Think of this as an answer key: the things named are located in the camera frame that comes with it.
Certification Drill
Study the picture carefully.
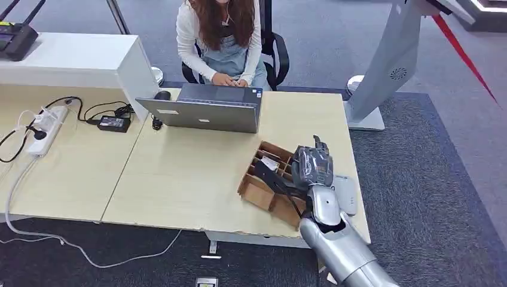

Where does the black router with antennas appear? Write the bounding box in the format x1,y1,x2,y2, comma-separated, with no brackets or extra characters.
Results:
0,0,47,63

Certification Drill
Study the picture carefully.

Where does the wooden card box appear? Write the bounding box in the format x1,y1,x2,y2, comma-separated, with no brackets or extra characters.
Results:
237,141,308,231

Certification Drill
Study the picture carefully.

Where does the white raised counter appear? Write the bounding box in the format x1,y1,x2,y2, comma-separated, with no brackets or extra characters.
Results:
0,32,160,122

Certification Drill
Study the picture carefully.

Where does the chrome round post base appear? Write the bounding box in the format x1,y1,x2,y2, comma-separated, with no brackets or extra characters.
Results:
149,66,166,86
346,75,365,96

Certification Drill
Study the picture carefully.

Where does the white card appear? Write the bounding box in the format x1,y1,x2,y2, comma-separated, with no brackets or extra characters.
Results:
261,155,280,172

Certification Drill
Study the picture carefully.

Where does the black power cable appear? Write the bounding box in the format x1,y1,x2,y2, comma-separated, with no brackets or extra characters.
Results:
0,126,37,164

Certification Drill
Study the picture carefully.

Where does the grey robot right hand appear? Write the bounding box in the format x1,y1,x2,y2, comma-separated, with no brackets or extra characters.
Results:
292,135,335,187

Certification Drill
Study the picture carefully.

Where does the dark slanted pole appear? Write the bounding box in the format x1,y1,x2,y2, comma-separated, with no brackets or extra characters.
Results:
105,0,131,36

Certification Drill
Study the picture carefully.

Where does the white desk leg frame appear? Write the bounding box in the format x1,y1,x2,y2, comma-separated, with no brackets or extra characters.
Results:
204,230,310,255

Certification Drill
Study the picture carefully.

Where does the person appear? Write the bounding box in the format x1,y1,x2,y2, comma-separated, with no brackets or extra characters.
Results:
176,0,270,90

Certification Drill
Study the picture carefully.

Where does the dark platform with light strip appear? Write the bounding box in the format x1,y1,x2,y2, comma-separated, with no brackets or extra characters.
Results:
454,0,507,33

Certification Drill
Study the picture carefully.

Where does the dark speckled carpet rug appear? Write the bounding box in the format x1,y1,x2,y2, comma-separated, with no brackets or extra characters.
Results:
0,81,507,287

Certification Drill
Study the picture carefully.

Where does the black adapter cable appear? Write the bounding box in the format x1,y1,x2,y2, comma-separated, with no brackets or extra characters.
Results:
42,96,136,124

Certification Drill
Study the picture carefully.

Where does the black office chair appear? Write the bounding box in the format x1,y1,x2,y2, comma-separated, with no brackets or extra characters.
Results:
181,0,291,92

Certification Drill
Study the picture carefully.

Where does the red barrier ribbon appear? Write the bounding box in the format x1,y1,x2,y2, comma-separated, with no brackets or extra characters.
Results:
431,14,500,107

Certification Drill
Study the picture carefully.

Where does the silver kiosk stand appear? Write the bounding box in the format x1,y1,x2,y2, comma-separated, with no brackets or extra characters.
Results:
343,0,476,132

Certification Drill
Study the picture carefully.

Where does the grey laptop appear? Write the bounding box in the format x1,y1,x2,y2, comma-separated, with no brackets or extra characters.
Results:
135,83,264,135

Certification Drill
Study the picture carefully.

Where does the black flat strap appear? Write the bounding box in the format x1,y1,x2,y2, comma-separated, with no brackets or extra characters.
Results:
252,160,307,218

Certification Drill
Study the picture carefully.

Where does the white power strip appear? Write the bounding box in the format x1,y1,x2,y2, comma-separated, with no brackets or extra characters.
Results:
26,105,69,158

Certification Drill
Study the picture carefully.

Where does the black power adapter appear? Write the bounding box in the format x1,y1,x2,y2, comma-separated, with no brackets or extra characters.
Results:
97,115,132,134

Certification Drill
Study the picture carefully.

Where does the white plug charger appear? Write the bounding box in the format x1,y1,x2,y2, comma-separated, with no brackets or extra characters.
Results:
33,112,55,132

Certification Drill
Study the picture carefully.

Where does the white floor cable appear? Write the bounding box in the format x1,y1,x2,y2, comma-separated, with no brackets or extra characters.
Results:
0,157,184,270

